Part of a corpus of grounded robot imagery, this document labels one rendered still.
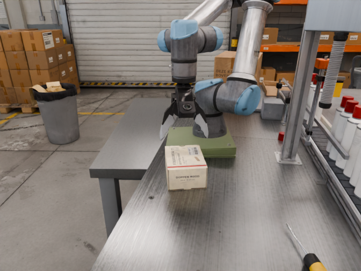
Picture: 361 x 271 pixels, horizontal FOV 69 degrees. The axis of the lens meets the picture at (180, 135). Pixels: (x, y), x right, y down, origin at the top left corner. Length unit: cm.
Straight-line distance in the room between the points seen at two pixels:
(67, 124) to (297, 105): 262
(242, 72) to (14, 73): 386
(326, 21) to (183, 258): 72
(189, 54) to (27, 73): 381
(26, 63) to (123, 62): 183
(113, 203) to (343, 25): 95
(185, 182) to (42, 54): 364
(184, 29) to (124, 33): 466
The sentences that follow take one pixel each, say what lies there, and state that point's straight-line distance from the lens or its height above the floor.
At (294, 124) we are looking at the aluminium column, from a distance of 102.
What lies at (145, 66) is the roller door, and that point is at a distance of 538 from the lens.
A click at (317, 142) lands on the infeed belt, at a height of 88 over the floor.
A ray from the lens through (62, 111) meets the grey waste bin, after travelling 312.
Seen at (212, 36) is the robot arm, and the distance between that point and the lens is 83.
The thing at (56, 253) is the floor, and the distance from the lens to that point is 193.
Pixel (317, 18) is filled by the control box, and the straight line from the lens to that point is 90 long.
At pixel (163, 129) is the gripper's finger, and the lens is 81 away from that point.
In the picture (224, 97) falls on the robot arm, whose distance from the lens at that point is 102.
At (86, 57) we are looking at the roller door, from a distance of 563.
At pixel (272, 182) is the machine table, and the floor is 83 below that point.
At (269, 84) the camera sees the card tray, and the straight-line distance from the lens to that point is 220.
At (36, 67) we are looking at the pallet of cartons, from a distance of 434.
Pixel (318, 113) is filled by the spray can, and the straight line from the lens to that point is 128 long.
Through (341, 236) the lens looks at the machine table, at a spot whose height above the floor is 83.
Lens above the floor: 132
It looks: 24 degrees down
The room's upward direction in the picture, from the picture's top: straight up
